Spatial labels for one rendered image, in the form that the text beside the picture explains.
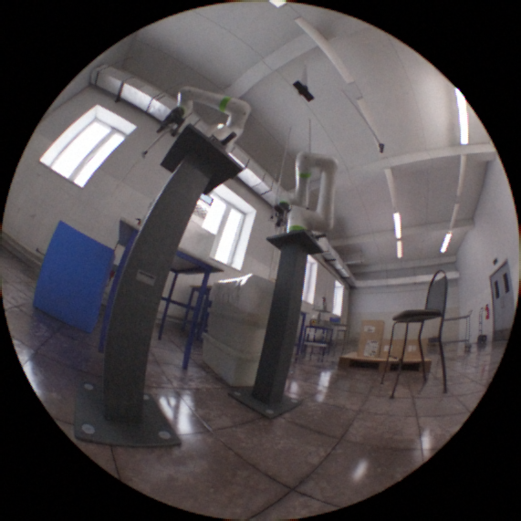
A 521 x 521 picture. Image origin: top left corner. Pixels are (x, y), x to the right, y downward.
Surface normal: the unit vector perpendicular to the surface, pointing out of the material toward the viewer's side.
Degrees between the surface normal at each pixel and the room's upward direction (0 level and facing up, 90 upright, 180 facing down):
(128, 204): 90
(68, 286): 90
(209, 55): 180
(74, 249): 90
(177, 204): 90
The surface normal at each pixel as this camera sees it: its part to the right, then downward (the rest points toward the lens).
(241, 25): -0.20, 0.92
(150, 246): 0.74, -0.09
